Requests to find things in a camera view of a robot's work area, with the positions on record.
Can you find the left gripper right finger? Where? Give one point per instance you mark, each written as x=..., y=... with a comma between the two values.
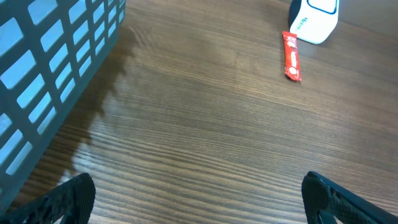
x=327, y=202

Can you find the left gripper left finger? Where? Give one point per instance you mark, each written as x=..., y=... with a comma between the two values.
x=71, y=203

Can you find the red coffee stick sachet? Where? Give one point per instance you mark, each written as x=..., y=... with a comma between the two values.
x=292, y=64

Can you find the white barcode scanner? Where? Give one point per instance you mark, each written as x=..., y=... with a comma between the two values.
x=313, y=20

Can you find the grey plastic shopping basket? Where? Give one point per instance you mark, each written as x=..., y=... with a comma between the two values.
x=50, y=50

